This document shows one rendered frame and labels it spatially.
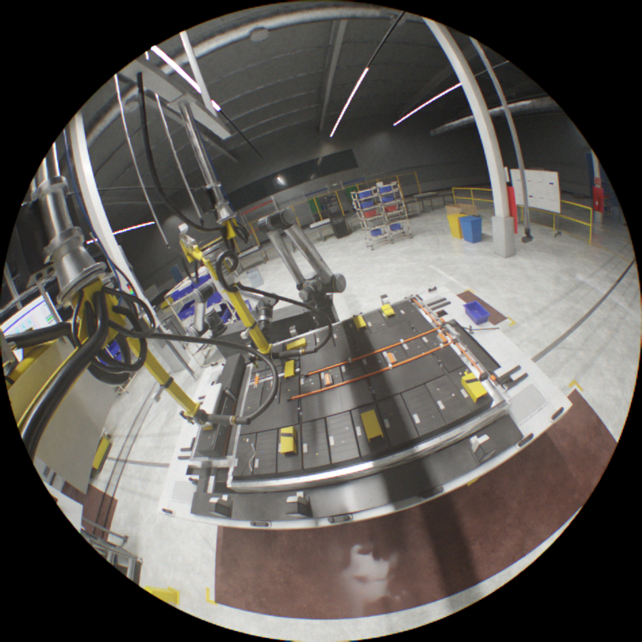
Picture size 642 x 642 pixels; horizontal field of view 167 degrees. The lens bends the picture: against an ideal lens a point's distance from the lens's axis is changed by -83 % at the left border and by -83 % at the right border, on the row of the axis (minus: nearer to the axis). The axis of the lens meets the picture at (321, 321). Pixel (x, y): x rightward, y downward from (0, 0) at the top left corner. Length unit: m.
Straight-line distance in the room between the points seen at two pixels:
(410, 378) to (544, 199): 7.56
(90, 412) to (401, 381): 1.31
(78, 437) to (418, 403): 1.27
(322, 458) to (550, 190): 8.12
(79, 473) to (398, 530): 1.89
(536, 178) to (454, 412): 7.72
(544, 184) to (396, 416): 7.79
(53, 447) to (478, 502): 2.21
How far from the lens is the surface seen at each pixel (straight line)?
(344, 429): 1.17
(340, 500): 1.18
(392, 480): 1.15
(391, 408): 1.18
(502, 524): 2.13
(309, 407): 1.31
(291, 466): 1.18
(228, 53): 11.58
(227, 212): 1.68
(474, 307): 2.07
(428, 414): 1.14
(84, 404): 0.63
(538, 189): 8.26
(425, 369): 1.31
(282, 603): 2.31
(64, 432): 0.56
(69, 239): 0.62
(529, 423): 1.43
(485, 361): 1.72
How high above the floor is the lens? 1.99
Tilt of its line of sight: 30 degrees down
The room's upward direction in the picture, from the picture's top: 22 degrees counter-clockwise
